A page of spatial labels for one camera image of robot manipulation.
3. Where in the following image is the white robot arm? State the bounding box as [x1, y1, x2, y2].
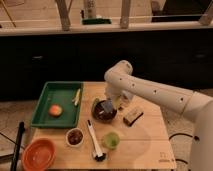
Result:
[104, 60, 213, 171]

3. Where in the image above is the purple bowl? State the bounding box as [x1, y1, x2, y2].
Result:
[91, 99, 117, 123]

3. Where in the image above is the black floor cable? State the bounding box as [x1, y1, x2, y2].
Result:
[168, 132, 194, 171]

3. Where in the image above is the small white bowl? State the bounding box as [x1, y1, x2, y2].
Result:
[66, 128, 84, 147]

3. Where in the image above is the black pole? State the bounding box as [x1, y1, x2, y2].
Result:
[10, 122, 25, 171]

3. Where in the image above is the green plastic cup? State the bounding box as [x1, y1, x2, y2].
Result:
[102, 132, 120, 150]

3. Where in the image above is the green plastic tray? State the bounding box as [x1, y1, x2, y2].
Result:
[31, 81, 83, 128]

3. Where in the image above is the blue sponge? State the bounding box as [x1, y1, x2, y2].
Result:
[101, 100, 114, 113]

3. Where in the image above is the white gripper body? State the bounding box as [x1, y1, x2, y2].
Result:
[105, 85, 121, 109]

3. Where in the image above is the white handled dish brush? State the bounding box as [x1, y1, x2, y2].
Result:
[87, 120, 106, 162]

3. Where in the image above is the orange bowl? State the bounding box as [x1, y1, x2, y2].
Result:
[21, 138, 56, 171]

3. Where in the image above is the orange peach fruit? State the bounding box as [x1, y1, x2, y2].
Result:
[48, 104, 63, 117]

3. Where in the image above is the yellow green banana toy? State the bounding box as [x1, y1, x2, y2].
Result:
[72, 88, 81, 106]

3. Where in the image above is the green base white object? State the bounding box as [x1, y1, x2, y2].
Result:
[81, 0, 111, 25]

